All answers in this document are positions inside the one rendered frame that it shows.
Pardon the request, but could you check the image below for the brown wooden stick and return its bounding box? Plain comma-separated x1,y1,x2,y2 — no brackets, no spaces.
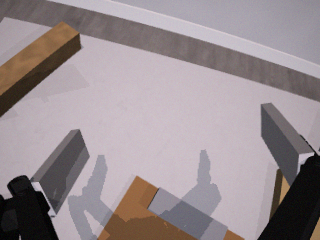
0,21,81,117

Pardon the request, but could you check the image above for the brown flat board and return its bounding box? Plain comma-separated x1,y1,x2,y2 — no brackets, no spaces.
97,176,245,240

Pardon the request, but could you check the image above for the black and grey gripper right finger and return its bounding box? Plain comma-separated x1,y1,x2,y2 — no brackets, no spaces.
257,103,320,240

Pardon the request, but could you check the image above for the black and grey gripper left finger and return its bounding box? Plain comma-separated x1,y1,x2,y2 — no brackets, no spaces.
0,129,90,240

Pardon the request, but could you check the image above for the tan rectangular block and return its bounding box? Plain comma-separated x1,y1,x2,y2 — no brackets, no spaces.
269,169,320,240

